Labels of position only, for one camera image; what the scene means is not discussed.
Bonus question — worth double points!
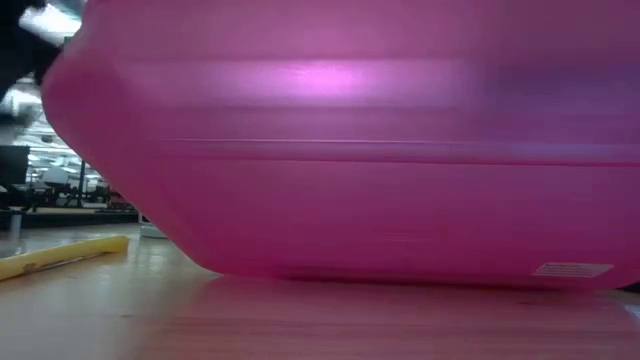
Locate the pink plastic supply box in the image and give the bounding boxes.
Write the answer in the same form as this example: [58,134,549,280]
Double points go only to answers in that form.
[42,0,640,292]

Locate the yellow highlighter marker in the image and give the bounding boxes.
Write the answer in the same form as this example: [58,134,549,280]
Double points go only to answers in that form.
[0,234,131,283]

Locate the black background rig stand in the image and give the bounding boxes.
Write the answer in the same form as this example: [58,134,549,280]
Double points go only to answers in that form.
[74,159,89,209]

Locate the dark flat monitor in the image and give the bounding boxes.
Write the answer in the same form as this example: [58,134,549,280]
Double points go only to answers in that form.
[0,144,31,186]

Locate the black metal table frame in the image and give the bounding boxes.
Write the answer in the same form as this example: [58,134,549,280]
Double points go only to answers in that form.
[0,207,141,230]

